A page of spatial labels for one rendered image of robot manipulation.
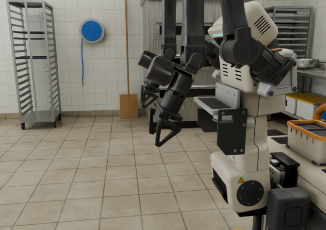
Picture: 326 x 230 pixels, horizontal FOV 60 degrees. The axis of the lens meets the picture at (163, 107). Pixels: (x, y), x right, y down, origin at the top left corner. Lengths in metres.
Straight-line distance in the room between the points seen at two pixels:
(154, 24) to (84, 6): 1.50
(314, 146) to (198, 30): 0.67
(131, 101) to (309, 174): 3.93
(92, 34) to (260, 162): 4.11
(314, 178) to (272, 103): 0.30
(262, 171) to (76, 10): 4.39
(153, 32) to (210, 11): 0.85
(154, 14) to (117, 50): 1.24
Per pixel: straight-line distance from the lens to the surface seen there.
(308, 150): 1.24
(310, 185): 1.17
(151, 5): 4.03
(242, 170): 1.06
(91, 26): 4.87
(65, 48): 5.07
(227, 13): 0.81
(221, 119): 0.94
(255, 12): 0.98
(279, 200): 1.06
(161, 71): 0.75
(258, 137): 1.09
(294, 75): 0.89
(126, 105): 4.82
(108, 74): 5.02
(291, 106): 4.59
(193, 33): 0.76
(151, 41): 4.00
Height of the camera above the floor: 1.25
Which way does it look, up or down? 13 degrees down
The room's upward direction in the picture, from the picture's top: straight up
